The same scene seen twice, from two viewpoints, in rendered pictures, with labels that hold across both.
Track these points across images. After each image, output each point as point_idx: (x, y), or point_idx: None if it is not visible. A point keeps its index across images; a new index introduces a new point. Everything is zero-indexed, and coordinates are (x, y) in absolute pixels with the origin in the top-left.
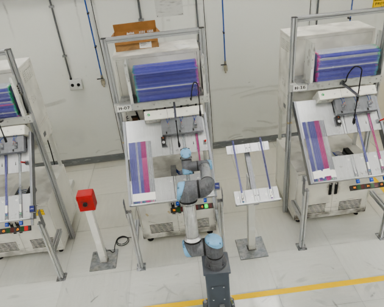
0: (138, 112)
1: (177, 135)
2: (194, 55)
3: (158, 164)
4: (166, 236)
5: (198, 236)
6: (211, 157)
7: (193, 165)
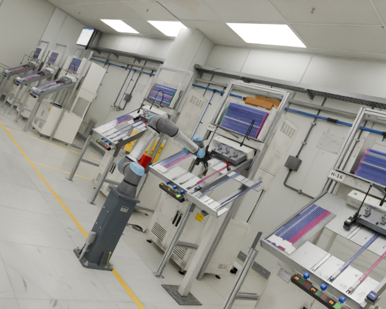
0: None
1: (211, 139)
2: None
3: None
4: (157, 249)
5: (134, 157)
6: (220, 177)
7: None
